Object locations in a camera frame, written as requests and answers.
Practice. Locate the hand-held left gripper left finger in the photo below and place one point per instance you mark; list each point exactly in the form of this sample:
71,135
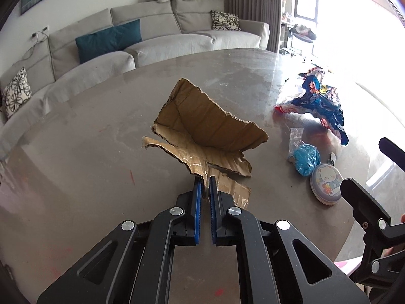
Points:
196,209

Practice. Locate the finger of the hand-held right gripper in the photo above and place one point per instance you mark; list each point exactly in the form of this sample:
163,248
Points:
364,198
394,152

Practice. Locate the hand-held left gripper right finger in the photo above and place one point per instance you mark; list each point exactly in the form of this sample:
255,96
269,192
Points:
213,209

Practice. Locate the torn brown cardboard piece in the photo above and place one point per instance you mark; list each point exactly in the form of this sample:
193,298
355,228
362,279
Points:
205,123

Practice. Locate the round cartoon print tin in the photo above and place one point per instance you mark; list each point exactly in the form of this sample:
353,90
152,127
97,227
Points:
326,185

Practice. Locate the crumpled blue plastic glove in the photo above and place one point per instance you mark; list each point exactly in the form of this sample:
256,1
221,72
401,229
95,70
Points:
307,160

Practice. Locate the small clear zip bag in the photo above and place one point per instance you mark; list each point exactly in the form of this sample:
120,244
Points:
296,139

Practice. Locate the colourful crumpled snack wrapper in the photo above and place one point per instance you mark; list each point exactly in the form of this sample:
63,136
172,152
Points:
316,101

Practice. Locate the grey coffee table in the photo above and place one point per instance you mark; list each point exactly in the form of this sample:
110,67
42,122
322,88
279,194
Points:
95,133

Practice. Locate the large balcony window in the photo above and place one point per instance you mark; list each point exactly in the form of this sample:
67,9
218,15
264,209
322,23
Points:
341,12

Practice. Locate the round swivel chair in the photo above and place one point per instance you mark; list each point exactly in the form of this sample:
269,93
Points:
302,33

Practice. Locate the light grey fabric sofa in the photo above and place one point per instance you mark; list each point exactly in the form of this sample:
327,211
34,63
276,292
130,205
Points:
177,42

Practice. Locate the black white floral pillow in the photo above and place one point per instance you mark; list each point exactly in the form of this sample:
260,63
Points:
225,20
17,91

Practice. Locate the teal rectangular pillow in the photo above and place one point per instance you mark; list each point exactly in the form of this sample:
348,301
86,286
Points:
109,41

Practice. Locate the grey brown curtain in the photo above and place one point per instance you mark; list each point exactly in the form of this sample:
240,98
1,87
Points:
253,6

